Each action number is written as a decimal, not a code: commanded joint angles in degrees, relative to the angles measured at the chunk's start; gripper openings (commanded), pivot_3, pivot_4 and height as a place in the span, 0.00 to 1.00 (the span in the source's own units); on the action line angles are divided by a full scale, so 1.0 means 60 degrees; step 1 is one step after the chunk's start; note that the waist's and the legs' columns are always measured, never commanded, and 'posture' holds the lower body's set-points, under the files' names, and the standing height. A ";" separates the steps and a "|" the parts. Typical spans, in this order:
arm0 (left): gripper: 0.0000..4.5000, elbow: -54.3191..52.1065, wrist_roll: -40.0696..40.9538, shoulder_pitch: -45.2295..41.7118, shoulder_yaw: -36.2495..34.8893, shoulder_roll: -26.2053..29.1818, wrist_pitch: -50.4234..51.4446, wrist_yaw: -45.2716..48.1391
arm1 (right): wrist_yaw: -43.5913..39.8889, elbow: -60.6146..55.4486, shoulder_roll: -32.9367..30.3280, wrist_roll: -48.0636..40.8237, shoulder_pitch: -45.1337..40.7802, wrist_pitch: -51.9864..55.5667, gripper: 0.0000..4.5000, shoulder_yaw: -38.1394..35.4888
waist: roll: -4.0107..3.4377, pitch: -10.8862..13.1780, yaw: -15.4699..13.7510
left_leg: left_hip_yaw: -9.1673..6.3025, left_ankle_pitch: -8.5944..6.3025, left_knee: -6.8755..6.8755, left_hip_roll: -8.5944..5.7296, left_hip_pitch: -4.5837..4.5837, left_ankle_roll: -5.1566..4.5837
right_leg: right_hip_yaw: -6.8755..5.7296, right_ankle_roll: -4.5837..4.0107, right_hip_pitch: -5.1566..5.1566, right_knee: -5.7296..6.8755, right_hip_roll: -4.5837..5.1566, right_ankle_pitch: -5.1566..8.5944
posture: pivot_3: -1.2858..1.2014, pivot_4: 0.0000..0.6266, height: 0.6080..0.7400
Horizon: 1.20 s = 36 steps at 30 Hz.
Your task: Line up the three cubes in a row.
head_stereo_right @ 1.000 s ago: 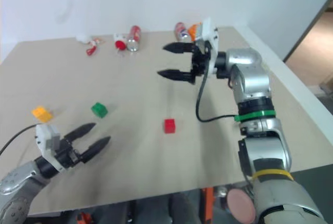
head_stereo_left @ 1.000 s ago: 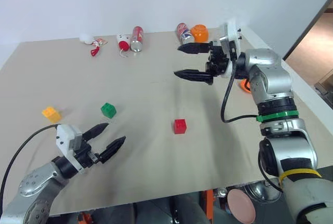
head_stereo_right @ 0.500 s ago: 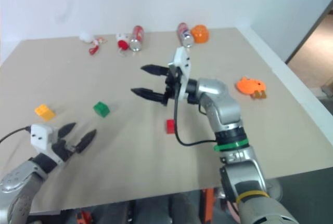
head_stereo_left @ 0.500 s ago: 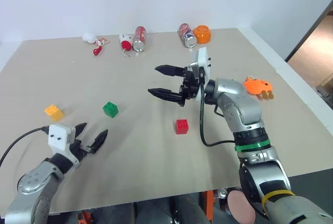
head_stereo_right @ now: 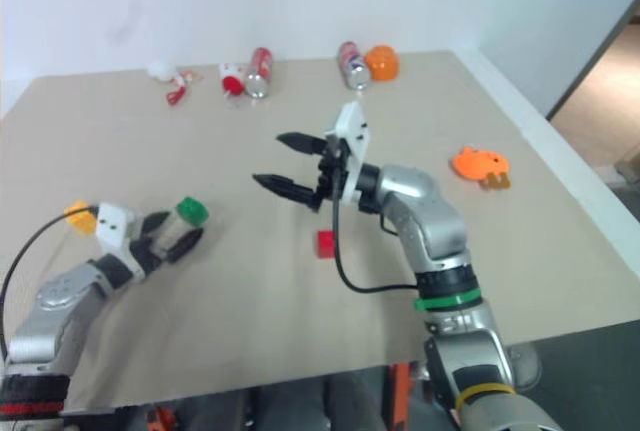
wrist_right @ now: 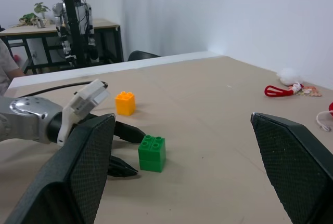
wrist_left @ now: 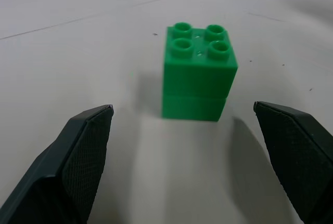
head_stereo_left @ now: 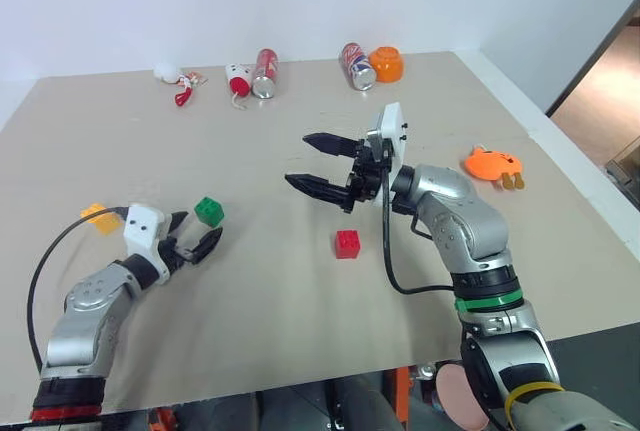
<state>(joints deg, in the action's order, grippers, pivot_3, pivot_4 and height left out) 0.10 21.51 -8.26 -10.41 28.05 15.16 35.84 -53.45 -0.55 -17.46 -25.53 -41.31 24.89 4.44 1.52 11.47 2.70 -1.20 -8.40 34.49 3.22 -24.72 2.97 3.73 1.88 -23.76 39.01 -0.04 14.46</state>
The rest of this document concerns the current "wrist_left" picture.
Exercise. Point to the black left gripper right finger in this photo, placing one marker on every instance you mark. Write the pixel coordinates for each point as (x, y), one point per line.
(299, 156)

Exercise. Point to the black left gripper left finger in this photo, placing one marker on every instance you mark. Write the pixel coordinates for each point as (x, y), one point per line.
(65, 166)

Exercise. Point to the green studded building block cube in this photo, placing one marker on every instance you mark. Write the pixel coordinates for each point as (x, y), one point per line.
(197, 81)

